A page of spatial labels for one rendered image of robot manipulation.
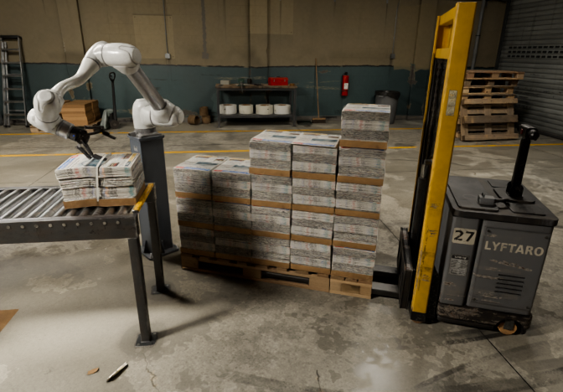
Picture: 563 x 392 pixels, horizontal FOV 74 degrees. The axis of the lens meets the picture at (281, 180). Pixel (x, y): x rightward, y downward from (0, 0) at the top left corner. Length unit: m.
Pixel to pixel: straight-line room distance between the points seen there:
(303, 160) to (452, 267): 1.10
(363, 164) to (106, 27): 7.92
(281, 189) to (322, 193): 0.27
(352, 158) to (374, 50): 7.59
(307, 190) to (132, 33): 7.48
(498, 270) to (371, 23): 7.95
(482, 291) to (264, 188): 1.48
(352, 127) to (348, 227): 0.66
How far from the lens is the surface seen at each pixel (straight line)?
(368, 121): 2.34
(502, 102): 8.71
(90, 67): 2.55
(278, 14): 9.31
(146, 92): 2.71
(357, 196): 2.46
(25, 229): 2.30
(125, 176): 2.18
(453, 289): 2.58
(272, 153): 2.47
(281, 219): 2.60
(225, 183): 2.65
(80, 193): 2.28
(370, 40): 9.81
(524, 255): 2.54
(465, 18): 2.14
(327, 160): 2.40
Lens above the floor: 1.62
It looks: 19 degrees down
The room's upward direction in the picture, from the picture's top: 1 degrees clockwise
